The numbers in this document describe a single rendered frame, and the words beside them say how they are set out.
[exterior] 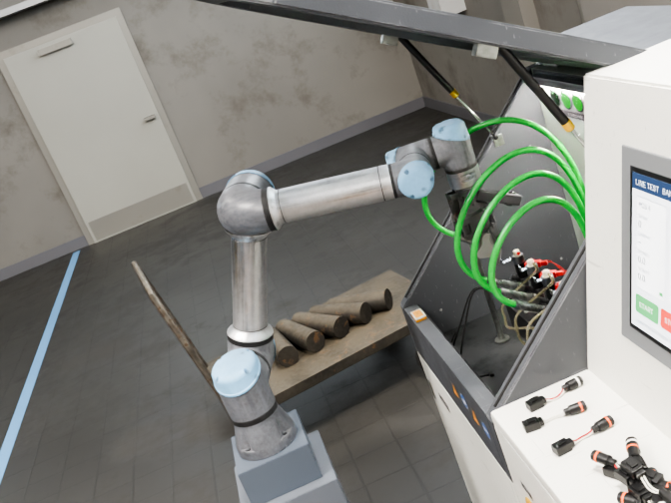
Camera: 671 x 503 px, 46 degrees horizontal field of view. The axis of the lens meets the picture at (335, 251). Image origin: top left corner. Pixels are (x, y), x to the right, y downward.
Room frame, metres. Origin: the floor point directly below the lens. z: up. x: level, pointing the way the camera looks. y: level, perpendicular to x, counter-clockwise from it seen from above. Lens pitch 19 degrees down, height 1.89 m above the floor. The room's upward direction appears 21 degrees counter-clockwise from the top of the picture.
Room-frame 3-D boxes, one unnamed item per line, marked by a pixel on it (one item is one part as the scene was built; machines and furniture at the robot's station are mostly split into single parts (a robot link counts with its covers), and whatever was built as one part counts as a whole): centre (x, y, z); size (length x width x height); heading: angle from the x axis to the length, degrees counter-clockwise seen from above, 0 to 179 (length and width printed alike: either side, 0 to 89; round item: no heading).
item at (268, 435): (1.69, 0.32, 0.95); 0.15 x 0.15 x 0.10
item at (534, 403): (1.31, -0.30, 0.99); 0.12 x 0.02 x 0.02; 100
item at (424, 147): (1.71, -0.23, 1.42); 0.11 x 0.11 x 0.08; 80
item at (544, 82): (1.74, -0.67, 1.43); 0.54 x 0.03 x 0.02; 4
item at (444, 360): (1.70, -0.17, 0.87); 0.62 x 0.04 x 0.16; 4
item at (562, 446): (1.16, -0.29, 0.99); 0.12 x 0.02 x 0.02; 101
